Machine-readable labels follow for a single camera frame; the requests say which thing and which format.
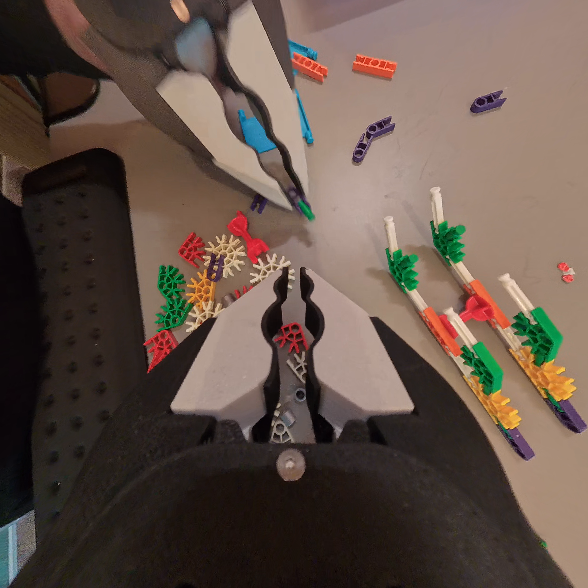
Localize yellow toy connector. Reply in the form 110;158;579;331
186;270;217;307

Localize person's left hand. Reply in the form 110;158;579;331
43;0;112;79

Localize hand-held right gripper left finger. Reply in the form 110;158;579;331
171;266;296;420

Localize red toy spool piece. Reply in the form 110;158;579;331
227;211;269;265

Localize joined purple toy connectors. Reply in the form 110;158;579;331
351;116;397;164

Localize toy rail assembly with spool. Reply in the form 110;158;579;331
429;186;588;435

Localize white snowflake toy connector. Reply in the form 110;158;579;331
249;254;295;285
203;234;248;278
185;301;226;332

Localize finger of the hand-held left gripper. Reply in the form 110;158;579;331
216;0;311;207
156;69;304;212

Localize orange toy connector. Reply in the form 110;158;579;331
352;54;398;80
291;51;329;84

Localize green toy connector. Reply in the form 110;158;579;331
155;296;193;331
157;264;187;299

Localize black perforated panel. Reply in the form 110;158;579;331
21;147;148;538

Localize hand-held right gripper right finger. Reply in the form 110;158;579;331
300;267;415;429

